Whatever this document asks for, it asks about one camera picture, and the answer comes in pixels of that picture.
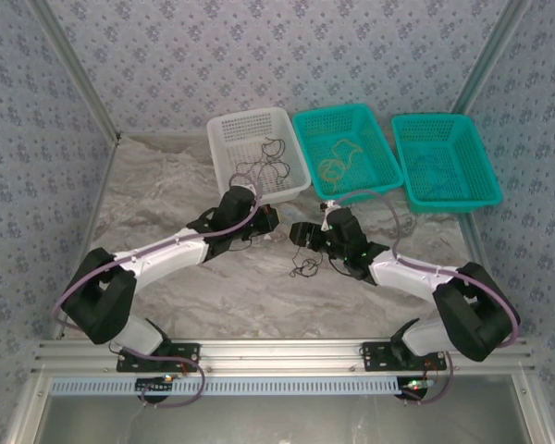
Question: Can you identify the thin black cable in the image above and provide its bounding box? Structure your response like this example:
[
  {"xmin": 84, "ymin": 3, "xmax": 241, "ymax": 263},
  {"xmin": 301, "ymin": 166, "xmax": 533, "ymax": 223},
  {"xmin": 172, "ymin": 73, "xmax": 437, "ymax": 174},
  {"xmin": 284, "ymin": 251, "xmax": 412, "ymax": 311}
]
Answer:
[
  {"xmin": 234, "ymin": 135, "xmax": 291, "ymax": 198},
  {"xmin": 289, "ymin": 244, "xmax": 325, "ymax": 280}
]

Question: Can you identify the thin yellow cable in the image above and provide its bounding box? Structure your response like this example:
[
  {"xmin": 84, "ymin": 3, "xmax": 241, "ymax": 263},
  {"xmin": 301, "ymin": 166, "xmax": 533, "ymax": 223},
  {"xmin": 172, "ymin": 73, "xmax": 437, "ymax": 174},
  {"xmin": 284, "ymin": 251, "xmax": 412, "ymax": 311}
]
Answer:
[
  {"xmin": 317, "ymin": 137, "xmax": 365, "ymax": 191},
  {"xmin": 316, "ymin": 155, "xmax": 351, "ymax": 186}
]

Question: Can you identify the teal plastic basket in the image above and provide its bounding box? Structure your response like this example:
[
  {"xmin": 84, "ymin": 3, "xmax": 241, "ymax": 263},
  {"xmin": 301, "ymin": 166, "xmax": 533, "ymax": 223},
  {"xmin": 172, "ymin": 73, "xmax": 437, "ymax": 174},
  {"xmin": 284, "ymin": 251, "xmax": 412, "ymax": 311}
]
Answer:
[
  {"xmin": 290, "ymin": 102, "xmax": 404, "ymax": 208},
  {"xmin": 390, "ymin": 112, "xmax": 504, "ymax": 215}
]

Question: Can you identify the white plastic basket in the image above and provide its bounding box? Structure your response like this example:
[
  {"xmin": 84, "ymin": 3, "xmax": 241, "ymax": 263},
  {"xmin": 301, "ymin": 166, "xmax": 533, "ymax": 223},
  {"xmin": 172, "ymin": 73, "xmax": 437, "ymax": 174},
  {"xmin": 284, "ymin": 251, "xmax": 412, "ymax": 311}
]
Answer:
[{"xmin": 206, "ymin": 109, "xmax": 314, "ymax": 214}]

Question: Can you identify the small circuit board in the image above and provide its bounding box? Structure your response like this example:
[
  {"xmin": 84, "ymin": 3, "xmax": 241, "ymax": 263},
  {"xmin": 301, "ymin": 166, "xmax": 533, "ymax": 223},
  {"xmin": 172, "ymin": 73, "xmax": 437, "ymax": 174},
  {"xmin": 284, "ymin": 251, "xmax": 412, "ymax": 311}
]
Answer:
[
  {"xmin": 135, "ymin": 375, "xmax": 176, "ymax": 404},
  {"xmin": 399, "ymin": 376, "xmax": 435, "ymax": 404}
]

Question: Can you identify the grey metal sheet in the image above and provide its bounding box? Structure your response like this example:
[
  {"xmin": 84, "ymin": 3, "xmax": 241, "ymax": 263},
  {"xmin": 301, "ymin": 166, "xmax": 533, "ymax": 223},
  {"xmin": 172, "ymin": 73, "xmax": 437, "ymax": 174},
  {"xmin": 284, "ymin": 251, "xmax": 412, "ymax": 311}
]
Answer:
[{"xmin": 39, "ymin": 393, "xmax": 536, "ymax": 444}]

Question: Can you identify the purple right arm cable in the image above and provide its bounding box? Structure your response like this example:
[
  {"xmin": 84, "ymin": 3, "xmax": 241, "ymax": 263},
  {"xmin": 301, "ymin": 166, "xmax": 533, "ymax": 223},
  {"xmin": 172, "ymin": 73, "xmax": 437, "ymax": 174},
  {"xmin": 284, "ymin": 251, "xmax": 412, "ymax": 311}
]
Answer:
[{"xmin": 326, "ymin": 189, "xmax": 523, "ymax": 348}]

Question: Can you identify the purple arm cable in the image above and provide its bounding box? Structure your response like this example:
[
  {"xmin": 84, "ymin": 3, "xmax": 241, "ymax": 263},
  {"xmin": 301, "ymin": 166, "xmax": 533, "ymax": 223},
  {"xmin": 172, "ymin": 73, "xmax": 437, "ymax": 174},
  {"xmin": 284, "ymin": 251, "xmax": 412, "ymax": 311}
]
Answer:
[
  {"xmin": 51, "ymin": 171, "xmax": 265, "ymax": 332},
  {"xmin": 326, "ymin": 189, "xmax": 523, "ymax": 348}
]

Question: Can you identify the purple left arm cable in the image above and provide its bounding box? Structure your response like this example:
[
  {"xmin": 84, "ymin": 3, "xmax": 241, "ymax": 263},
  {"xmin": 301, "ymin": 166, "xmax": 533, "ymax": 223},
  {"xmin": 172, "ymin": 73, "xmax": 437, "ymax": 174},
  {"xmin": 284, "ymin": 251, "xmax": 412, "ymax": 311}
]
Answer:
[{"xmin": 51, "ymin": 171, "xmax": 265, "ymax": 332}]

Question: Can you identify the aluminium mounting rail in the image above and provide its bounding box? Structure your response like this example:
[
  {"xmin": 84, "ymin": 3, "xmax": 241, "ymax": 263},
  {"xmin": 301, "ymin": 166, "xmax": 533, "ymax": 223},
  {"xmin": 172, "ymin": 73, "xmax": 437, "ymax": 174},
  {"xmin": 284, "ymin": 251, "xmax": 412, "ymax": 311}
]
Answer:
[{"xmin": 27, "ymin": 338, "xmax": 537, "ymax": 376}]

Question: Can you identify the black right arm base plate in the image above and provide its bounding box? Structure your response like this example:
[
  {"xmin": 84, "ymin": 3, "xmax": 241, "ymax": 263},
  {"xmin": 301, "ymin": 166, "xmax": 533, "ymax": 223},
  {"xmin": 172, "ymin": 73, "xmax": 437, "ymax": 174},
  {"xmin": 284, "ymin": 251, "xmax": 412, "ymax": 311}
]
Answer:
[{"xmin": 361, "ymin": 340, "xmax": 447, "ymax": 374}]

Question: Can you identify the slotted white cable duct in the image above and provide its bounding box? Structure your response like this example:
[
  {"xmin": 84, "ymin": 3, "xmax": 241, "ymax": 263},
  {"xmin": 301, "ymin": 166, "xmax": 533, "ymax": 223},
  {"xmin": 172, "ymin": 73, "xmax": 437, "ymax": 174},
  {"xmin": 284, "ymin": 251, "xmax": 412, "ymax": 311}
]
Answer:
[{"xmin": 49, "ymin": 376, "xmax": 402, "ymax": 398}]

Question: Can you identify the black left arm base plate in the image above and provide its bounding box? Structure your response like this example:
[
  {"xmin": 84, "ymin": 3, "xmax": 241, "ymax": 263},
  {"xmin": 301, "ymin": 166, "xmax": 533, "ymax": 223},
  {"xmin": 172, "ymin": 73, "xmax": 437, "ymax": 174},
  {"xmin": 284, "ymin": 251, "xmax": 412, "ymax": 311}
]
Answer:
[{"xmin": 116, "ymin": 341, "xmax": 202, "ymax": 374}]

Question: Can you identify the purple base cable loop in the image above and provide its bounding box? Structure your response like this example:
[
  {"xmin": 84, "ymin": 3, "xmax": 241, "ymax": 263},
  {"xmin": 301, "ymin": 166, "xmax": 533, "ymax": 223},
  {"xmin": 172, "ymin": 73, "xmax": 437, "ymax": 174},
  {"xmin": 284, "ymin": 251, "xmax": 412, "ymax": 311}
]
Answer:
[
  {"xmin": 138, "ymin": 354, "xmax": 208, "ymax": 411},
  {"xmin": 404, "ymin": 350, "xmax": 454, "ymax": 407}
]

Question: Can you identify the aluminium frame post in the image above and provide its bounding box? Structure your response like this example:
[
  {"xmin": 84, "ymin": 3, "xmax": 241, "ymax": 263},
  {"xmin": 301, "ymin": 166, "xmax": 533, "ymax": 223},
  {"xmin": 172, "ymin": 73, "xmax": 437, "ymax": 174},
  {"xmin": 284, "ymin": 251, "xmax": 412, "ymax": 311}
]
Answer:
[
  {"xmin": 27, "ymin": 0, "xmax": 123, "ymax": 142},
  {"xmin": 449, "ymin": 0, "xmax": 534, "ymax": 117}
]

